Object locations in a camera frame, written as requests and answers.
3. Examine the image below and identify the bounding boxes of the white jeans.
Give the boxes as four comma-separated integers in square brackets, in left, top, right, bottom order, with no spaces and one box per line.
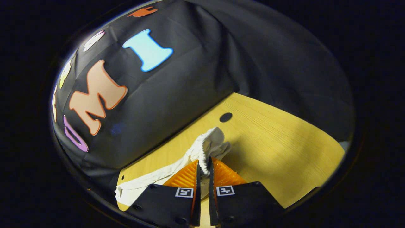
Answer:
[115,127,232,208]

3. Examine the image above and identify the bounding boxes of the black backdrop cloth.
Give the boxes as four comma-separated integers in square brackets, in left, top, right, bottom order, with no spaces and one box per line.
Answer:
[51,0,355,197]

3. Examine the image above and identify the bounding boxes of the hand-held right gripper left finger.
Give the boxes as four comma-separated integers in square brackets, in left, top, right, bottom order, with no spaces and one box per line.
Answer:
[127,159,202,227]

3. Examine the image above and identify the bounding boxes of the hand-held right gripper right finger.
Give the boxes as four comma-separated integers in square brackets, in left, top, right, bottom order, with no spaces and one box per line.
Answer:
[208,157,285,227]

